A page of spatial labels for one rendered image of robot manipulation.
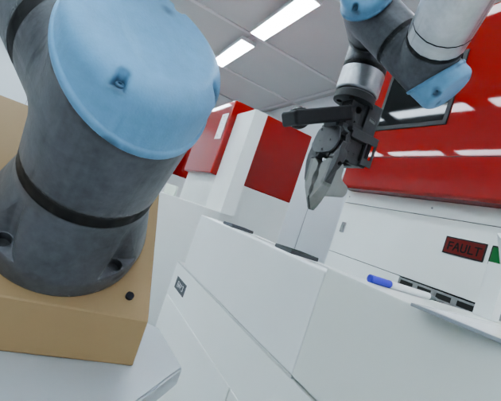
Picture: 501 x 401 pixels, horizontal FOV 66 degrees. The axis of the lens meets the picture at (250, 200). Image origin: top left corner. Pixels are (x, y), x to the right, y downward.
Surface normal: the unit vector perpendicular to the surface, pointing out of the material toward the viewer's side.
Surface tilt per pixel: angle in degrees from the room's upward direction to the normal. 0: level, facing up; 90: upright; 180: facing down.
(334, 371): 90
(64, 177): 130
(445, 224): 90
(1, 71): 90
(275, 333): 90
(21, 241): 111
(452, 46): 151
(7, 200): 99
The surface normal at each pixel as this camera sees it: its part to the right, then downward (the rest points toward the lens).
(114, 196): 0.29, 0.79
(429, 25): -0.83, 0.54
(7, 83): 0.41, 0.10
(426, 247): -0.85, -0.31
